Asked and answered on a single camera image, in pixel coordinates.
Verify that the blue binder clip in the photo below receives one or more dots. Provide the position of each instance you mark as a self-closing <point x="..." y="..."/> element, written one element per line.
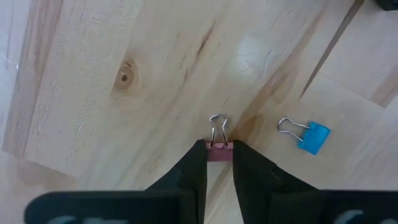
<point x="314" y="138"/>

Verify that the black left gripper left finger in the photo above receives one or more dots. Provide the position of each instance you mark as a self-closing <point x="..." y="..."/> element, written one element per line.
<point x="196" y="168"/>

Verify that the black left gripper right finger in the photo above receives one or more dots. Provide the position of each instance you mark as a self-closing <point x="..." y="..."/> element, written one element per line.
<point x="252" y="174"/>

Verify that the pink binder clip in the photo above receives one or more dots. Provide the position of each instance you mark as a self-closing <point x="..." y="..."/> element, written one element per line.
<point x="219" y="154"/>

